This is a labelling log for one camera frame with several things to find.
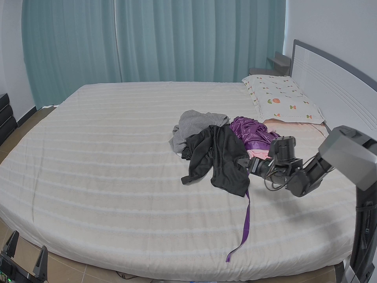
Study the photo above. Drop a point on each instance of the pink garment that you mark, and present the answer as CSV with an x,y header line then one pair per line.
x,y
259,153

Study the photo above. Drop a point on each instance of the grey garment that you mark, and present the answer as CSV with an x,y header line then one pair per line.
x,y
191,122

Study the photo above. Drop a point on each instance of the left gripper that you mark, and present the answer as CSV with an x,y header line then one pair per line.
x,y
20,274

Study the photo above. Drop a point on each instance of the black T-shirt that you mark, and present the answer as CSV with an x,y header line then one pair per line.
x,y
223,155

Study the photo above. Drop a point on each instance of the grey bedside table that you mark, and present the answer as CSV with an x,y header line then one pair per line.
x,y
279,62

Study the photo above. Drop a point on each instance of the bed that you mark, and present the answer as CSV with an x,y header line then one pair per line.
x,y
103,158

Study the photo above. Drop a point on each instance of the pale pink pillow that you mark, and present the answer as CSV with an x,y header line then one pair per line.
x,y
297,128

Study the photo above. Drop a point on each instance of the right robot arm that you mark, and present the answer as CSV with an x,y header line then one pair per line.
x,y
347,155

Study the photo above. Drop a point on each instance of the purple satin garment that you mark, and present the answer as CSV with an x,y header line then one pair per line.
x,y
247,128

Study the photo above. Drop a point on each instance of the blue-green curtain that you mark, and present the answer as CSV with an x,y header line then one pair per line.
x,y
200,31
70,31

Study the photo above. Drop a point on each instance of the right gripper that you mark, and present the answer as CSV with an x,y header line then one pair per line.
x,y
262,168

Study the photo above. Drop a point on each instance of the black chest of drawers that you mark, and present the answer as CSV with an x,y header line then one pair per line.
x,y
6,116

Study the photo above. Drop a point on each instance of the white printed pillow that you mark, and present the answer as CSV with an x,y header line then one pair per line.
x,y
279,96

